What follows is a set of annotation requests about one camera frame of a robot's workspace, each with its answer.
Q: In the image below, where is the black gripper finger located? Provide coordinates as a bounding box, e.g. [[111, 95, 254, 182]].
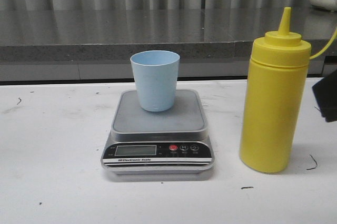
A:
[[312, 70, 336, 123]]

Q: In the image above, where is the yellow squeeze bottle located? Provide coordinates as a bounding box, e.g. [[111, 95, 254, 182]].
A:
[[239, 6, 337, 174]]

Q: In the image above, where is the light blue plastic cup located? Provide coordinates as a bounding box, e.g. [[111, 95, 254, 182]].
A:
[[130, 50, 180, 112]]

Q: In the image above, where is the silver digital kitchen scale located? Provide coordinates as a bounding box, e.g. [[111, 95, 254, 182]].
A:
[[101, 89, 215, 181]]

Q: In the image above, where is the grey stone counter ledge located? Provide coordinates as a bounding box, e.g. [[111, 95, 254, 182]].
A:
[[0, 8, 337, 63]]

